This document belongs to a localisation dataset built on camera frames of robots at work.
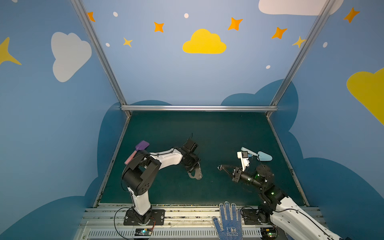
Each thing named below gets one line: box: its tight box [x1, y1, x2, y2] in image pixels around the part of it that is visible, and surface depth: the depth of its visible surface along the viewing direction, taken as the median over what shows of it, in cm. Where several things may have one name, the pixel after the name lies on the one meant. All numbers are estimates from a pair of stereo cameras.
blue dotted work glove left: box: [212, 201, 243, 240], surface depth 75 cm
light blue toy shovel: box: [240, 146, 273, 162], surface depth 100 cm
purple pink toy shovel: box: [124, 140, 150, 165], surface depth 103 cm
